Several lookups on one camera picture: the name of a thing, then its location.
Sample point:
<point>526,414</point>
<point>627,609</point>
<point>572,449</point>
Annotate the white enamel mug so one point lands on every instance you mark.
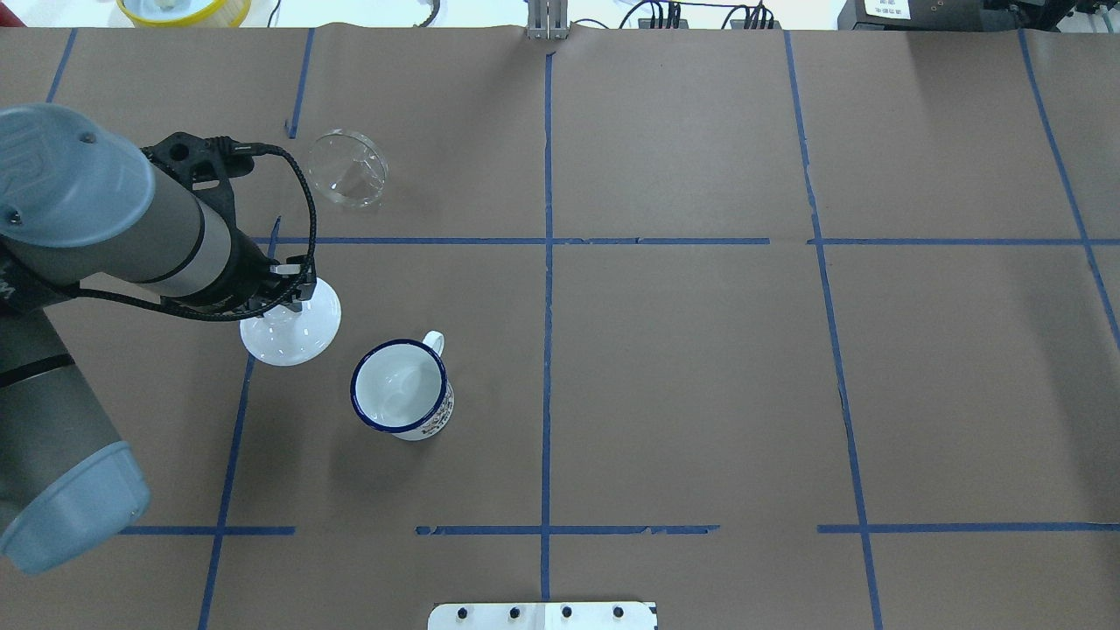
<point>402,388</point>

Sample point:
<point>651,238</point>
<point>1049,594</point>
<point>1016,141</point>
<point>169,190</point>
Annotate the aluminium frame post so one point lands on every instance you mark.
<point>548,19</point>

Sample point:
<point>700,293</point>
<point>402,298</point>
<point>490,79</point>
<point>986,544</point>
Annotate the black computer box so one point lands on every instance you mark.
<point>951,16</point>

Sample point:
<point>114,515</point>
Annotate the yellow tape roll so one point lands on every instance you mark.
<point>185,14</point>

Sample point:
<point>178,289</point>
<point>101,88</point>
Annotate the white ceramic lid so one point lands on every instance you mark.
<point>282,337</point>

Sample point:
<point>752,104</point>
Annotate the white camera stand column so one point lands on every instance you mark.
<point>545,615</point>

